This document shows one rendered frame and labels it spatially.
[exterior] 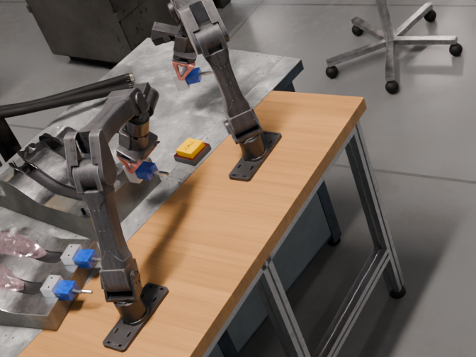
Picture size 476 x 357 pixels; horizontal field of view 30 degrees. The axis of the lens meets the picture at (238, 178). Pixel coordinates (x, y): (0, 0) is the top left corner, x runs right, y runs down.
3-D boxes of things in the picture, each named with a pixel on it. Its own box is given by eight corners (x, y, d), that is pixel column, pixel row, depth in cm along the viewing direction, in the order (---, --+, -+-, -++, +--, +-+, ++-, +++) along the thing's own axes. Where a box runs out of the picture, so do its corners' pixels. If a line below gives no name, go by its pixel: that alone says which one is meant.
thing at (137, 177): (177, 176, 233) (169, 159, 230) (166, 188, 230) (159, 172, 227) (140, 170, 241) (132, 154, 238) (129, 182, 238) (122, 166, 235)
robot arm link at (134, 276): (103, 268, 209) (94, 285, 205) (136, 266, 206) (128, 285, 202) (113, 286, 213) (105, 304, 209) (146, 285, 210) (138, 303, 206)
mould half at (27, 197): (161, 181, 252) (144, 144, 244) (101, 243, 239) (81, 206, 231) (52, 150, 283) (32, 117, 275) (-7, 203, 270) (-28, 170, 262)
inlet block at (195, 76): (221, 73, 267) (215, 58, 263) (219, 82, 263) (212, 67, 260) (180, 82, 270) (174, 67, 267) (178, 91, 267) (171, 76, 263)
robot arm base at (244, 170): (219, 156, 239) (240, 159, 235) (254, 111, 251) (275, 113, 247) (228, 178, 244) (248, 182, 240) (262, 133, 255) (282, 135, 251)
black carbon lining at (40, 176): (124, 172, 249) (111, 146, 243) (86, 210, 241) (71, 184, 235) (47, 150, 271) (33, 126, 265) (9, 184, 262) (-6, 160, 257)
